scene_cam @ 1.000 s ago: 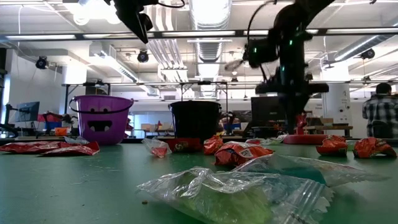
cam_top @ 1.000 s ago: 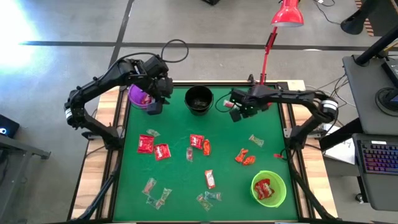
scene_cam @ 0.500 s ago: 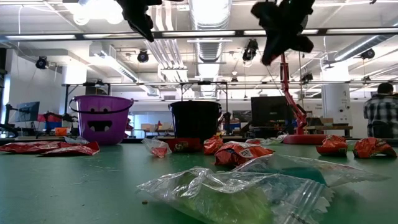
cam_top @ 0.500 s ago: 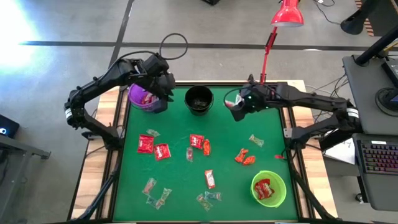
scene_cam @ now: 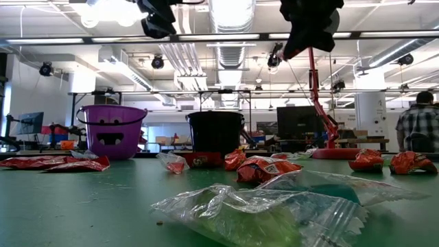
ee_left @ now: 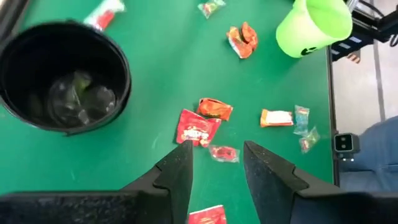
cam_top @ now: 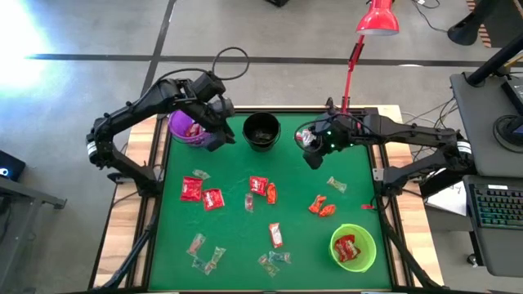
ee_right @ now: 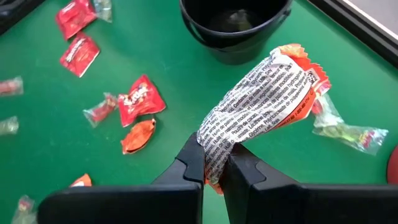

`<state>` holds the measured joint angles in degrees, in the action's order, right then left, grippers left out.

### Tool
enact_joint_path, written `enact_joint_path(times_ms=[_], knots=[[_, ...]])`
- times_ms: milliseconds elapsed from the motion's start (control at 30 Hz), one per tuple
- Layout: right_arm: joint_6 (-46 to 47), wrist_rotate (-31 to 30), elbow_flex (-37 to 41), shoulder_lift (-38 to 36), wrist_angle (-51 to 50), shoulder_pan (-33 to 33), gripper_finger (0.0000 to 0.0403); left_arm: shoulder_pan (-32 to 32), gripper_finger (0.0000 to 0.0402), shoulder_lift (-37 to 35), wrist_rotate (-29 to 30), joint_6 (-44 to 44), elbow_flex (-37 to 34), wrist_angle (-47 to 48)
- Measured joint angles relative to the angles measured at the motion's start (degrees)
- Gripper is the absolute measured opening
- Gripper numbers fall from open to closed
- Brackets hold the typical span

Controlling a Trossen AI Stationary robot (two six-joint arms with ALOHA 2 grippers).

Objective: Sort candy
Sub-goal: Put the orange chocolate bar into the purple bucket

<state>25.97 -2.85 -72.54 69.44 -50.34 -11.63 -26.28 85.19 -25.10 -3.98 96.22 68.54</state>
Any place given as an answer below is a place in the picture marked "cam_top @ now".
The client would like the white paper sheet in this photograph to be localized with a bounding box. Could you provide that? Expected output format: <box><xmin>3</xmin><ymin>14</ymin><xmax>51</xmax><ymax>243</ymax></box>
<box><xmin>424</xmin><ymin>181</ymin><xmax>468</xmax><ymax>217</ymax></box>

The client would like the black pole with foot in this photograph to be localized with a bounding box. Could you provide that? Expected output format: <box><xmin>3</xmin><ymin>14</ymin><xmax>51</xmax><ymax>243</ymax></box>
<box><xmin>446</xmin><ymin>0</ymin><xmax>506</xmax><ymax>47</ymax></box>

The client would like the floor cable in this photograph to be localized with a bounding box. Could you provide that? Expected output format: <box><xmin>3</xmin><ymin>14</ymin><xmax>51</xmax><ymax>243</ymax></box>
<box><xmin>410</xmin><ymin>0</ymin><xmax>449</xmax><ymax>33</ymax></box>

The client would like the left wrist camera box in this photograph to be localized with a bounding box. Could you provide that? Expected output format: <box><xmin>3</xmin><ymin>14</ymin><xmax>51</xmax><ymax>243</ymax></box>
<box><xmin>190</xmin><ymin>72</ymin><xmax>226</xmax><ymax>103</ymax></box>

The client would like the red Skittles pack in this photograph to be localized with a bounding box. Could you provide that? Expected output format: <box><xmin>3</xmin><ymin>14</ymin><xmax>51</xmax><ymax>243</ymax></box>
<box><xmin>333</xmin><ymin>238</ymin><xmax>356</xmax><ymax>263</ymax></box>
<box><xmin>202</xmin><ymin>188</ymin><xmax>226</xmax><ymax>212</ymax></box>
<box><xmin>248</xmin><ymin>176</ymin><xmax>270</xmax><ymax>197</ymax></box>
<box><xmin>180</xmin><ymin>176</ymin><xmax>204</xmax><ymax>203</ymax></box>
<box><xmin>342</xmin><ymin>234</ymin><xmax>362</xmax><ymax>256</ymax></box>

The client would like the black device with light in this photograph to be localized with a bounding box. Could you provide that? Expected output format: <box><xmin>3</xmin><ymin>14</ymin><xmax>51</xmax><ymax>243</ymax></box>
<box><xmin>0</xmin><ymin>149</ymin><xmax>27</xmax><ymax>183</ymax></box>

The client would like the purple plastic bucket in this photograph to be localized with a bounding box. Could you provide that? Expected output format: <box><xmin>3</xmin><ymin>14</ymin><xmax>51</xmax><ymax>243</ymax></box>
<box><xmin>168</xmin><ymin>109</ymin><xmax>213</xmax><ymax>147</ymax></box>

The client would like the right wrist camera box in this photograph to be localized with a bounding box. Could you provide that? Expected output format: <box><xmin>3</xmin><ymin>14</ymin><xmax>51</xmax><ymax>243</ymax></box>
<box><xmin>342</xmin><ymin>112</ymin><xmax>371</xmax><ymax>130</ymax></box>

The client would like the backlit black keyboard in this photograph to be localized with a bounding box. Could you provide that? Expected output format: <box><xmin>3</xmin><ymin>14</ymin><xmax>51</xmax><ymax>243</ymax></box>
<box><xmin>468</xmin><ymin>182</ymin><xmax>523</xmax><ymax>229</ymax></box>

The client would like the black frame strut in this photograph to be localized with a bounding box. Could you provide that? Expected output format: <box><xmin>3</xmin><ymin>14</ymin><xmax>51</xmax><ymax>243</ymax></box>
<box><xmin>92</xmin><ymin>218</ymin><xmax>159</xmax><ymax>292</ymax></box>
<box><xmin>378</xmin><ymin>195</ymin><xmax>446</xmax><ymax>292</ymax></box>

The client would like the striped floor mat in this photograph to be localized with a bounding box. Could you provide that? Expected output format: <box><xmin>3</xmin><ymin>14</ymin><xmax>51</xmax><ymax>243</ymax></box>
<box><xmin>465</xmin><ymin>0</ymin><xmax>494</xmax><ymax>49</ymax></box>

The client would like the black slanted pole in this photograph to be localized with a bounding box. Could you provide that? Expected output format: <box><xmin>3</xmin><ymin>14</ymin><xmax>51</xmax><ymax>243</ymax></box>
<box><xmin>466</xmin><ymin>34</ymin><xmax>523</xmax><ymax>87</ymax></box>

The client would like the grey side desk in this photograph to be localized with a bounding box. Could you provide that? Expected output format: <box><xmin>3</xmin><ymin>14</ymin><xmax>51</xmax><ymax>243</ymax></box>
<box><xmin>449</xmin><ymin>71</ymin><xmax>523</xmax><ymax>179</ymax></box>

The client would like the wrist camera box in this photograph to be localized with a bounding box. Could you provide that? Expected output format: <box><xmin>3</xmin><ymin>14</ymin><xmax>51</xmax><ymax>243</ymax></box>
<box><xmin>342</xmin><ymin>112</ymin><xmax>371</xmax><ymax>130</ymax></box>
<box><xmin>190</xmin><ymin>72</ymin><xmax>226</xmax><ymax>103</ymax></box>

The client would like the grey cable bundle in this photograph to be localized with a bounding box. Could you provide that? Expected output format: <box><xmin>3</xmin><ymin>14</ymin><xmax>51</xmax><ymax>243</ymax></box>
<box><xmin>402</xmin><ymin>96</ymin><xmax>461</xmax><ymax>164</ymax></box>

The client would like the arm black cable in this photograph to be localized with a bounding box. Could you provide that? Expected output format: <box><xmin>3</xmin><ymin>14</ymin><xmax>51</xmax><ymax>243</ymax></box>
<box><xmin>154</xmin><ymin>46</ymin><xmax>250</xmax><ymax>82</ymax></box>
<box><xmin>293</xmin><ymin>113</ymin><xmax>369</xmax><ymax>155</ymax></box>

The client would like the grey cabinet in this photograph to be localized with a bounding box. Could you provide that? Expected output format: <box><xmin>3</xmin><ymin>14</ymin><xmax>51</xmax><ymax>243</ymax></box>
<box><xmin>484</xmin><ymin>0</ymin><xmax>523</xmax><ymax>49</ymax></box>

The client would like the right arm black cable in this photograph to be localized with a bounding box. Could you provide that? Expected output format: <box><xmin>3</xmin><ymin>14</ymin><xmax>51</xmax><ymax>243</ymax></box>
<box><xmin>293</xmin><ymin>113</ymin><xmax>369</xmax><ymax>155</ymax></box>

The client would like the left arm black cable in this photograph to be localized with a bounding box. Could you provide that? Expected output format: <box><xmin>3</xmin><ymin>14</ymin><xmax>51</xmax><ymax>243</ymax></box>
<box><xmin>154</xmin><ymin>46</ymin><xmax>250</xmax><ymax>82</ymax></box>

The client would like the green plastic bucket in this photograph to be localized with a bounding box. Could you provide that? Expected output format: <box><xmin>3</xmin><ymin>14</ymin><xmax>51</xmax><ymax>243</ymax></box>
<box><xmin>329</xmin><ymin>223</ymin><xmax>378</xmax><ymax>274</ymax></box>

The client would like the grey side bench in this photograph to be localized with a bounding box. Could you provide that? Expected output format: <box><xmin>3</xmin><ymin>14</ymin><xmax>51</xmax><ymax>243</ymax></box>
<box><xmin>0</xmin><ymin>176</ymin><xmax>68</xmax><ymax>294</ymax></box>

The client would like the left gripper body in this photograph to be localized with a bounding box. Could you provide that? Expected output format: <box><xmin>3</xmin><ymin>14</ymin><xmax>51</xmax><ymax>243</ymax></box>
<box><xmin>179</xmin><ymin>96</ymin><xmax>237</xmax><ymax>134</ymax></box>

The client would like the red desk lamp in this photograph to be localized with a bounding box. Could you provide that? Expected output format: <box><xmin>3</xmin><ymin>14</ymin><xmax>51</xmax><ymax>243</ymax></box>
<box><xmin>326</xmin><ymin>0</ymin><xmax>400</xmax><ymax>119</ymax></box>

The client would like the black plastic bucket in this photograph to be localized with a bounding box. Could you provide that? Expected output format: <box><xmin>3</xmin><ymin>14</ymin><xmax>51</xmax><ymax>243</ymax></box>
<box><xmin>242</xmin><ymin>111</ymin><xmax>283</xmax><ymax>153</ymax></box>

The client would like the round black monitor base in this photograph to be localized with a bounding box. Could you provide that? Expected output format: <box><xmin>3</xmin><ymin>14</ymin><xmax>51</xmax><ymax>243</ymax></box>
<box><xmin>493</xmin><ymin>114</ymin><xmax>523</xmax><ymax>154</ymax></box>

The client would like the grey keyboard tray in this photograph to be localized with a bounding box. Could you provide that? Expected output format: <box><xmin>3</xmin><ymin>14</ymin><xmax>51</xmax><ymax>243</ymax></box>
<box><xmin>463</xmin><ymin>174</ymin><xmax>523</xmax><ymax>278</ymax></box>

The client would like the red white KitKat bar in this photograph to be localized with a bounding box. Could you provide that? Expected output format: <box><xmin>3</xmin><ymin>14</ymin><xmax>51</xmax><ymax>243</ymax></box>
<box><xmin>268</xmin><ymin>222</ymin><xmax>284</xmax><ymax>249</ymax></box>

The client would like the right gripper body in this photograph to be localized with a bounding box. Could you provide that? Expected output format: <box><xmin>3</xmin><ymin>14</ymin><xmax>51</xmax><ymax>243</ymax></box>
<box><xmin>313</xmin><ymin>118</ymin><xmax>363</xmax><ymax>155</ymax></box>

